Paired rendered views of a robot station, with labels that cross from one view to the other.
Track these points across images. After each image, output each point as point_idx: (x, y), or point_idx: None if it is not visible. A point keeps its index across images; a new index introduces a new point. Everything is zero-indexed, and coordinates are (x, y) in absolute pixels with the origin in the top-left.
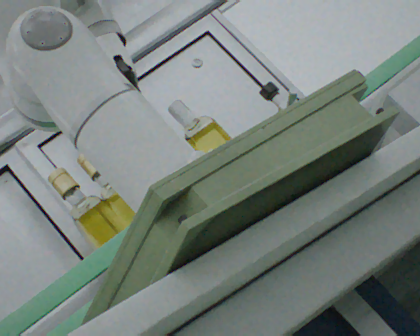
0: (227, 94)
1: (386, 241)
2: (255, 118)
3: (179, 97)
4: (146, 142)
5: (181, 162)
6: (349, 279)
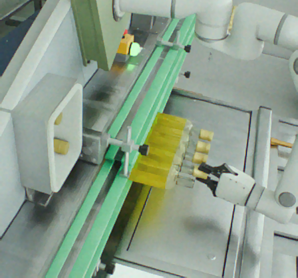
0: (181, 248)
1: (51, 0)
2: (155, 243)
3: (203, 233)
4: None
5: None
6: None
